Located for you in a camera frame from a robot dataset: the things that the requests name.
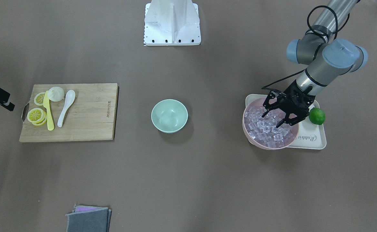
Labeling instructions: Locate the mint green bowl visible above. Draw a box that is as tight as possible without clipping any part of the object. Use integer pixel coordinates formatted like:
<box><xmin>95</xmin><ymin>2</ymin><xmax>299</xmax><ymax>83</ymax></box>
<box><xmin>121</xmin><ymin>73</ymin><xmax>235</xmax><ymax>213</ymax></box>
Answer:
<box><xmin>151</xmin><ymin>99</ymin><xmax>188</xmax><ymax>134</ymax></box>

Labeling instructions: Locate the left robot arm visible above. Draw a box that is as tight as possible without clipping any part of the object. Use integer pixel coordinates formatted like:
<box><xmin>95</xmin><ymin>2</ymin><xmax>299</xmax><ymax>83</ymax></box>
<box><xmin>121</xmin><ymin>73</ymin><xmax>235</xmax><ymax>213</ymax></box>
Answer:
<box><xmin>262</xmin><ymin>0</ymin><xmax>368</xmax><ymax>127</ymax></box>

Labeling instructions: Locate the yellow plastic knife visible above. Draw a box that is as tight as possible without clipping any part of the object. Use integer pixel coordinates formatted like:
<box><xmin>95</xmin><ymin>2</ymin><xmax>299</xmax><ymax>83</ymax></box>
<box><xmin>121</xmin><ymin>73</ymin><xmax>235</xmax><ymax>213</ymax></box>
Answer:
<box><xmin>43</xmin><ymin>91</ymin><xmax>55</xmax><ymax>131</ymax></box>

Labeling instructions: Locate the pink bowl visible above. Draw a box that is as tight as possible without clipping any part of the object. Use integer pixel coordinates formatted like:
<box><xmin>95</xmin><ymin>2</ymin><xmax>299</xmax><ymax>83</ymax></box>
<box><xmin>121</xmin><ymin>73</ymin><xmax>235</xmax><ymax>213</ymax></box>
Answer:
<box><xmin>242</xmin><ymin>97</ymin><xmax>299</xmax><ymax>150</ymax></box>

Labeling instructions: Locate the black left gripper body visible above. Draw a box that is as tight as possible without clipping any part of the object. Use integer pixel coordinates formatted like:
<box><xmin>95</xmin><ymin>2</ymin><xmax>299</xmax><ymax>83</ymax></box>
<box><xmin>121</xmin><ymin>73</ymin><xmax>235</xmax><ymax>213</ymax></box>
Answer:
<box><xmin>277</xmin><ymin>80</ymin><xmax>315</xmax><ymax>123</ymax></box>

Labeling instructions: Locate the purple cloth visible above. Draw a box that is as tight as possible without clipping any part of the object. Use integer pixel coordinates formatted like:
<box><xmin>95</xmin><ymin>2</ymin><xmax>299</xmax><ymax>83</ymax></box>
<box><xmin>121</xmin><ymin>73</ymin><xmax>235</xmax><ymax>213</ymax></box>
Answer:
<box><xmin>72</xmin><ymin>205</ymin><xmax>104</xmax><ymax>213</ymax></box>

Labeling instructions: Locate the pile of clear ice cubes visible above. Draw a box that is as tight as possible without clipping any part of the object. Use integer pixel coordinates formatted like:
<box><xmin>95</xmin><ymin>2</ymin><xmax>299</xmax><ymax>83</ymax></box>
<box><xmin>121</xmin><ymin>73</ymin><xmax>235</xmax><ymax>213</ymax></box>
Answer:
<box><xmin>244</xmin><ymin>107</ymin><xmax>294</xmax><ymax>149</ymax></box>

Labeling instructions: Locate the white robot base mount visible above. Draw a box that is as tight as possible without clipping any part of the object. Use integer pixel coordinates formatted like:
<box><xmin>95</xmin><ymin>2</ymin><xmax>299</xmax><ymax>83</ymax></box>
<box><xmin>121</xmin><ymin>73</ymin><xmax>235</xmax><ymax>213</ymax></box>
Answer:
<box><xmin>143</xmin><ymin>0</ymin><xmax>202</xmax><ymax>46</ymax></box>

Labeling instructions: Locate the white ceramic spoon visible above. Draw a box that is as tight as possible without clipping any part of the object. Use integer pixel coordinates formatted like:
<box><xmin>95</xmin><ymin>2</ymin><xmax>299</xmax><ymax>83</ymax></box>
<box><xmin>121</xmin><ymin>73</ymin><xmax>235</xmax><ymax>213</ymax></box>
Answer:
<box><xmin>57</xmin><ymin>90</ymin><xmax>76</xmax><ymax>128</ymax></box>

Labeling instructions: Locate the cream plastic tray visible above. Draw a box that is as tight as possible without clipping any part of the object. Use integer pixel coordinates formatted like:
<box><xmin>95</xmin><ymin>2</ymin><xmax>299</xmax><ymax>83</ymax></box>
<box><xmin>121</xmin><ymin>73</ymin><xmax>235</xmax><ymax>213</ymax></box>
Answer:
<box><xmin>243</xmin><ymin>94</ymin><xmax>327</xmax><ymax>150</ymax></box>

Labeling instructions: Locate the wooden cutting board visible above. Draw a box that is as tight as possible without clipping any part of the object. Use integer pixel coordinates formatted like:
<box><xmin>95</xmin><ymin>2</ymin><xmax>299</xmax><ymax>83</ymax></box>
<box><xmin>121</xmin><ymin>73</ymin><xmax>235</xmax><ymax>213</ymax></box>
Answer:
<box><xmin>19</xmin><ymin>83</ymin><xmax>119</xmax><ymax>143</ymax></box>

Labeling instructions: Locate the upper lemon slice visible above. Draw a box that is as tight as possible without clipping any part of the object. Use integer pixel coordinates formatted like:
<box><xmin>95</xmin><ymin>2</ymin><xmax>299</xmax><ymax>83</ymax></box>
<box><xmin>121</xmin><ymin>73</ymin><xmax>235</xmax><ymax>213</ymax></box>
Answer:
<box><xmin>34</xmin><ymin>92</ymin><xmax>46</xmax><ymax>107</ymax></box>

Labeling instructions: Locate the green lime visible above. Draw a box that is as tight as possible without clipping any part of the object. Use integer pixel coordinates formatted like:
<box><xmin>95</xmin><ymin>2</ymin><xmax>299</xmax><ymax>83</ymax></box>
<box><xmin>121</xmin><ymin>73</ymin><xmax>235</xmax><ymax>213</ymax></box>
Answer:
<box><xmin>309</xmin><ymin>107</ymin><xmax>325</xmax><ymax>125</ymax></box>

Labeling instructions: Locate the white steamed bun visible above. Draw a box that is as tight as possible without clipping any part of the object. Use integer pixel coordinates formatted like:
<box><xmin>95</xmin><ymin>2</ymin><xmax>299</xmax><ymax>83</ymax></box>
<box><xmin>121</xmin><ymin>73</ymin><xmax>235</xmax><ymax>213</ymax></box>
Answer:
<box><xmin>47</xmin><ymin>86</ymin><xmax>65</xmax><ymax>102</ymax></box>

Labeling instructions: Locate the lower lemon slice stack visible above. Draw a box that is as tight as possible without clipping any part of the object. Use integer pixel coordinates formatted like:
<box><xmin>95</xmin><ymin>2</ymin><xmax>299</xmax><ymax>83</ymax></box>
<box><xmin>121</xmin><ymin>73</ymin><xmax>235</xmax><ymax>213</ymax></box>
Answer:
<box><xmin>27</xmin><ymin>108</ymin><xmax>47</xmax><ymax>126</ymax></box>

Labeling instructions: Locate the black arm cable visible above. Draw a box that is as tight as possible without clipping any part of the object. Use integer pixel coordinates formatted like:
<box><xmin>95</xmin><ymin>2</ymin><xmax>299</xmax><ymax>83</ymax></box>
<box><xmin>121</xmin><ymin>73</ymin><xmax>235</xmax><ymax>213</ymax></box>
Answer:
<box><xmin>261</xmin><ymin>5</ymin><xmax>350</xmax><ymax>90</ymax></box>

